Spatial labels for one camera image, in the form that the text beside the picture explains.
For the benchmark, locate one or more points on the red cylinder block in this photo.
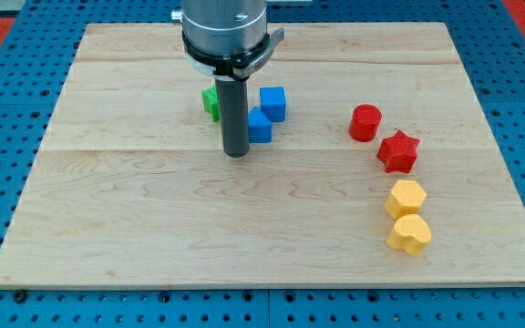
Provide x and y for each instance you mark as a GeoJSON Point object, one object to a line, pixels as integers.
{"type": "Point", "coordinates": [364, 122]}

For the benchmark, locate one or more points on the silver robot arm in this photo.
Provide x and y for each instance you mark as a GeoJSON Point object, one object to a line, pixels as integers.
{"type": "Point", "coordinates": [229, 41]}

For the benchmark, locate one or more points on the blue cube block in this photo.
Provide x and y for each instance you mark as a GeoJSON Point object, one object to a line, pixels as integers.
{"type": "Point", "coordinates": [273, 103]}

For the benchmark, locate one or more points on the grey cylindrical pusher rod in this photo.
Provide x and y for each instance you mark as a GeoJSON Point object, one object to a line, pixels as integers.
{"type": "Point", "coordinates": [233, 113]}

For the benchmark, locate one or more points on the yellow heart block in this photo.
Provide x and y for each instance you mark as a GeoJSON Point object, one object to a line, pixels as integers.
{"type": "Point", "coordinates": [411, 234]}

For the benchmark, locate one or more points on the black white tool flange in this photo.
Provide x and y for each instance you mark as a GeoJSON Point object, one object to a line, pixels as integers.
{"type": "Point", "coordinates": [237, 67]}

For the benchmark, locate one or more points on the red star block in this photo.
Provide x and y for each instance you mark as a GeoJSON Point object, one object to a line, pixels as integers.
{"type": "Point", "coordinates": [399, 152]}

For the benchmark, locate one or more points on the yellow hexagon block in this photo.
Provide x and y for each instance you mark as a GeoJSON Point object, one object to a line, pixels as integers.
{"type": "Point", "coordinates": [405, 197]}

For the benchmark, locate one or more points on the green block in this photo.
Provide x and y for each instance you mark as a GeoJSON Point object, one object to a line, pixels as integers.
{"type": "Point", "coordinates": [210, 102]}

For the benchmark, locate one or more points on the wooden board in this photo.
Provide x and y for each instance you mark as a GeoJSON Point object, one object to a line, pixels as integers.
{"type": "Point", "coordinates": [130, 188]}

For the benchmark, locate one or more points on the blue triangular block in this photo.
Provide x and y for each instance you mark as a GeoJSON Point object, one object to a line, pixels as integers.
{"type": "Point", "coordinates": [260, 128]}

